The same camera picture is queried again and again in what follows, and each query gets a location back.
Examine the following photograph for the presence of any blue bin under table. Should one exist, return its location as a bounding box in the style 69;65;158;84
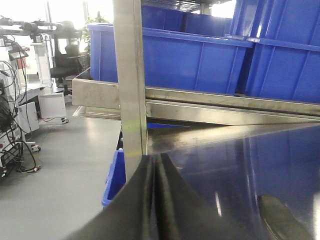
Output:
101;149;126;208

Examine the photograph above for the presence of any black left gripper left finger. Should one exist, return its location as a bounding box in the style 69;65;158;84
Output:
65;155;155;240

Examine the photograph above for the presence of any blue plastic bin right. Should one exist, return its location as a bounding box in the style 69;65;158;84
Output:
224;0;320;104

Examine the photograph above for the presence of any blue plastic bin left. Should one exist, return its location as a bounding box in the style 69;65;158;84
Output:
87;23;254;95

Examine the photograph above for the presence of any white robot cart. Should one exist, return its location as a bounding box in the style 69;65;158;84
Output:
0;17;69;177

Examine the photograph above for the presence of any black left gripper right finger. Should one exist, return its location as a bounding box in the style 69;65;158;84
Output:
156;153;258;240

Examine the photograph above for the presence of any blue plastic bin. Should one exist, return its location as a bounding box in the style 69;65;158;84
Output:
87;23;254;95
224;0;320;104

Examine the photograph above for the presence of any black office chair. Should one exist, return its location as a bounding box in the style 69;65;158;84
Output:
50;20;83;96

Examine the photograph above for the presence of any grey brake pad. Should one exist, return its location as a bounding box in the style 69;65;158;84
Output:
257;194;314;240

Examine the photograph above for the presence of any steel rack frame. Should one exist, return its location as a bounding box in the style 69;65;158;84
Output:
72;0;320;179

